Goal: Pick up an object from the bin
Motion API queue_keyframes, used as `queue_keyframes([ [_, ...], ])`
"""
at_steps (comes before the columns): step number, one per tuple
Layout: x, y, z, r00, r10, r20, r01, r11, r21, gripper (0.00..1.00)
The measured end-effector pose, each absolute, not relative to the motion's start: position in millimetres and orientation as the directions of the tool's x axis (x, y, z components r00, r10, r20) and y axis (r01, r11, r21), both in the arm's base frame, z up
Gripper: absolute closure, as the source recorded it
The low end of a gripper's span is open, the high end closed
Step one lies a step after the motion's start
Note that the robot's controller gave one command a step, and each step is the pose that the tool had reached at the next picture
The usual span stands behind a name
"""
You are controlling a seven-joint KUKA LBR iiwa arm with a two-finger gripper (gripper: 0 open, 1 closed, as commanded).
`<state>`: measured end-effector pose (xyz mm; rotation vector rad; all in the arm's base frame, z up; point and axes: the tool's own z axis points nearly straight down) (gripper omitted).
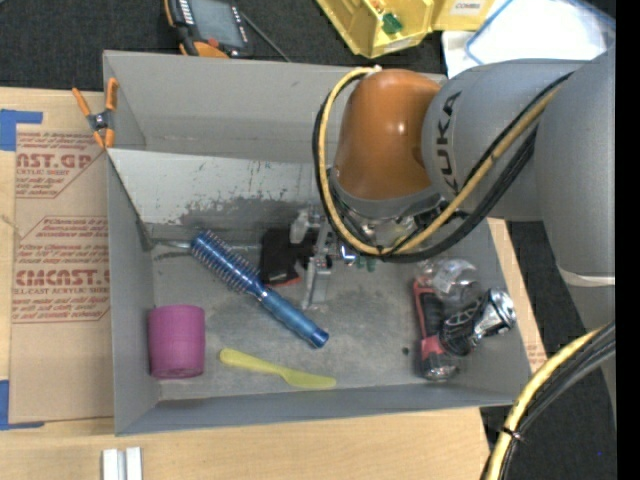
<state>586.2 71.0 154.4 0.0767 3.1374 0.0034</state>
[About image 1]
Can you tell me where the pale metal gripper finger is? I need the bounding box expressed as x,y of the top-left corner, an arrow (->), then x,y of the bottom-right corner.
290,208 -> 322,245
301,257 -> 333,312

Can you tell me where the black and orange object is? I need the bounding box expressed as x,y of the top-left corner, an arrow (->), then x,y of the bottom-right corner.
258,227 -> 314,288

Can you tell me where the clear plastic bottle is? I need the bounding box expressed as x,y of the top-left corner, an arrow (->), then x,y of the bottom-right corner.
416,258 -> 479,310

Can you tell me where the blue hairbrush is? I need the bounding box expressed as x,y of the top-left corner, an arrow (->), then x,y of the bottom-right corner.
189,229 -> 331,350

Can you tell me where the yellow plastic knife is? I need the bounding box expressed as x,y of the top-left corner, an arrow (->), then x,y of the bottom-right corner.
218,347 -> 338,391

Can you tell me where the red and black tool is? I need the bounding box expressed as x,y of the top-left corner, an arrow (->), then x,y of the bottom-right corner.
411,277 -> 459,383

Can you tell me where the purple cup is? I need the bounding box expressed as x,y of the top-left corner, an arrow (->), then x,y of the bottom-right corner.
146,303 -> 208,381

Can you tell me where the grey metal bin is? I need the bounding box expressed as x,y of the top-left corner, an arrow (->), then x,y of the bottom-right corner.
101,49 -> 534,437

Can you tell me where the brown cardboard board red print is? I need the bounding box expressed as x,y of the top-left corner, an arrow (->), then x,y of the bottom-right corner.
0,86 -> 549,427

